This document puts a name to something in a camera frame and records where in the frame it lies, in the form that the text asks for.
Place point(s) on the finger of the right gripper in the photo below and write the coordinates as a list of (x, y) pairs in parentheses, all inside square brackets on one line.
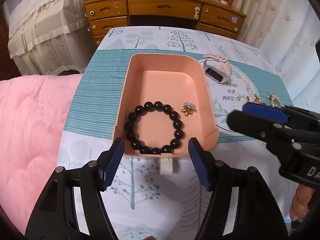
[(260, 127), (293, 117)]

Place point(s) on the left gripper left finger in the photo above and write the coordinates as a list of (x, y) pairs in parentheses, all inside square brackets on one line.
[(108, 162)]

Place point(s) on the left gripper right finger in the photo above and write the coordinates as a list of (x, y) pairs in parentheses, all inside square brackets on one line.
[(204, 164)]

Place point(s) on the pink plastic tray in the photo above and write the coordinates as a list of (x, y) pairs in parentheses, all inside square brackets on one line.
[(169, 80)]

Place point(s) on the right hand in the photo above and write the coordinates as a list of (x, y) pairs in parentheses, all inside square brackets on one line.
[(299, 206)]

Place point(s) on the tree print bedsheet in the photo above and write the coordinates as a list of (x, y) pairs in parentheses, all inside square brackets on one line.
[(142, 202)]

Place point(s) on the teal striped placemat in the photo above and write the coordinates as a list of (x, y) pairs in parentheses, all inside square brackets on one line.
[(96, 100)]

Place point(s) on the small flower brooch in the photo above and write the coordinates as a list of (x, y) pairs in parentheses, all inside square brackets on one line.
[(188, 108)]

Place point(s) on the pink quilt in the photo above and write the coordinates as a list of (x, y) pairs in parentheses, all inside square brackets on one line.
[(33, 113)]

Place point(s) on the floral curtain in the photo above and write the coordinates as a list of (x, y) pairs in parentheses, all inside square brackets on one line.
[(285, 34)]

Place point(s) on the white lace covered furniture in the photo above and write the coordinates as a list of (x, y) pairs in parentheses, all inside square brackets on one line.
[(48, 37)]

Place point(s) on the wooden desk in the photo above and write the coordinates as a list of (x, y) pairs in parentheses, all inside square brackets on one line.
[(204, 15)]

